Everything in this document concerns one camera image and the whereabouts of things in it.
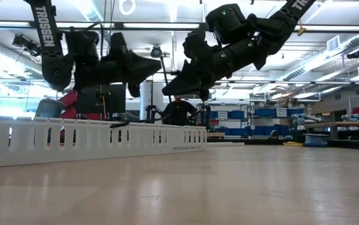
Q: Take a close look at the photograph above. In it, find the office chair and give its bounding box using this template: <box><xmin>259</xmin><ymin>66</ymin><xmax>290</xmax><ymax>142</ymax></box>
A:
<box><xmin>34</xmin><ymin>99</ymin><xmax>66</xmax><ymax>119</ymax></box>

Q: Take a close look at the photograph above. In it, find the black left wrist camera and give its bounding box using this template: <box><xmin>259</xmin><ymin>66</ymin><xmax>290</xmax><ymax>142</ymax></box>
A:
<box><xmin>108</xmin><ymin>31</ymin><xmax>128</xmax><ymax>60</ymax></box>

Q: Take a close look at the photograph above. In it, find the shelf with blue bins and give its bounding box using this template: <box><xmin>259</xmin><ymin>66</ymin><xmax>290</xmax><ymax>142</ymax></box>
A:
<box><xmin>207</xmin><ymin>104</ymin><xmax>307</xmax><ymax>138</ymax></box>

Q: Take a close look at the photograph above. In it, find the blue wire spool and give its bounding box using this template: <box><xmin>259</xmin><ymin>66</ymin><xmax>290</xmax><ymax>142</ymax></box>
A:
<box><xmin>303</xmin><ymin>133</ymin><xmax>330</xmax><ymax>148</ymax></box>

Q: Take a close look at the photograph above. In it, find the grey pipe bundle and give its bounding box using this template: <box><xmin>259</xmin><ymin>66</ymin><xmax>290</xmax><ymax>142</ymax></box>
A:
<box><xmin>291</xmin><ymin>112</ymin><xmax>324</xmax><ymax>126</ymax></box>
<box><xmin>341</xmin><ymin>114</ymin><xmax>359</xmax><ymax>123</ymax></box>

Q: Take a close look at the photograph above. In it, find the red cabinet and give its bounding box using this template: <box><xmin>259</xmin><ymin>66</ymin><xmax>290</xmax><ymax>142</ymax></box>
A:
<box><xmin>57</xmin><ymin>89</ymin><xmax>102</xmax><ymax>121</ymax></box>

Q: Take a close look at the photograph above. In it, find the white slotted cable duct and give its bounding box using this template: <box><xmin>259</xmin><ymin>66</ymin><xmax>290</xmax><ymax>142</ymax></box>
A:
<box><xmin>0</xmin><ymin>114</ymin><xmax>208</xmax><ymax>169</ymax></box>

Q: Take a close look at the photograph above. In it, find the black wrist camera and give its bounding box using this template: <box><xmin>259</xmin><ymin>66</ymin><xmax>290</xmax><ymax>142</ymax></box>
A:
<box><xmin>108</xmin><ymin>31</ymin><xmax>128</xmax><ymax>60</ymax></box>
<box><xmin>183</xmin><ymin>29</ymin><xmax>213</xmax><ymax>62</ymax></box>

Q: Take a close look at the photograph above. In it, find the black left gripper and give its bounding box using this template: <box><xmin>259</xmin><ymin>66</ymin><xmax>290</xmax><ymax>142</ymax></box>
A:
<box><xmin>74</xmin><ymin>52</ymin><xmax>163</xmax><ymax>98</ymax></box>

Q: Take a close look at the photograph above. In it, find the black aluminium rig frame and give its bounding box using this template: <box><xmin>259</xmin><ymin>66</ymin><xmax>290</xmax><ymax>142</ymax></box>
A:
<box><xmin>0</xmin><ymin>21</ymin><xmax>359</xmax><ymax>151</ymax></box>

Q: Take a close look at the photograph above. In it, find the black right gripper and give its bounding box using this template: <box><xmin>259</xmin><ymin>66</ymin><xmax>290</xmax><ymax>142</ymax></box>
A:
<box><xmin>163</xmin><ymin>42</ymin><xmax>246</xmax><ymax>101</ymax></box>

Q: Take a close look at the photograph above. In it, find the black overhead camera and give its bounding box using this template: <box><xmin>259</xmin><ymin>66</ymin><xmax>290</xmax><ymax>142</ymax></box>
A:
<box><xmin>150</xmin><ymin>45</ymin><xmax>171</xmax><ymax>59</ymax></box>

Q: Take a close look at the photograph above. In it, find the wooden workbench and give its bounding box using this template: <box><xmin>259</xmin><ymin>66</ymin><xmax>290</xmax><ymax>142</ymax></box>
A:
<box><xmin>304</xmin><ymin>121</ymin><xmax>359</xmax><ymax>140</ymax></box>

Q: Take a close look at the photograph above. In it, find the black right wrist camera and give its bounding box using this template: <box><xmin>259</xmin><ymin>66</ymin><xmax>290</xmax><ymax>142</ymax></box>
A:
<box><xmin>183</xmin><ymin>29</ymin><xmax>213</xmax><ymax>62</ymax></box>

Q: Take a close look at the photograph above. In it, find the black monitor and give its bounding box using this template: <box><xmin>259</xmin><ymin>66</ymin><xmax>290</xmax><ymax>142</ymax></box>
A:
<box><xmin>76</xmin><ymin>84</ymin><xmax>126</xmax><ymax>115</ymax></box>

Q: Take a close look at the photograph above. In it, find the person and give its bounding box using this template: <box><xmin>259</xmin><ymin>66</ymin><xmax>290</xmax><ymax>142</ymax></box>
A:
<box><xmin>162</xmin><ymin>95</ymin><xmax>198</xmax><ymax>126</ymax></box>

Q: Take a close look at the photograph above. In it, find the yellow hanging hook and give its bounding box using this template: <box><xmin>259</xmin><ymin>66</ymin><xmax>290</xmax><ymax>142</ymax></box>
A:
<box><xmin>297</xmin><ymin>18</ymin><xmax>307</xmax><ymax>37</ymax></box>

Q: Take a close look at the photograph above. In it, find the white cable duct lid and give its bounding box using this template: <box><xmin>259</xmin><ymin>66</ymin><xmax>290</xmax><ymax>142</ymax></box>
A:
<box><xmin>206</xmin><ymin>142</ymin><xmax>245</xmax><ymax>148</ymax></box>

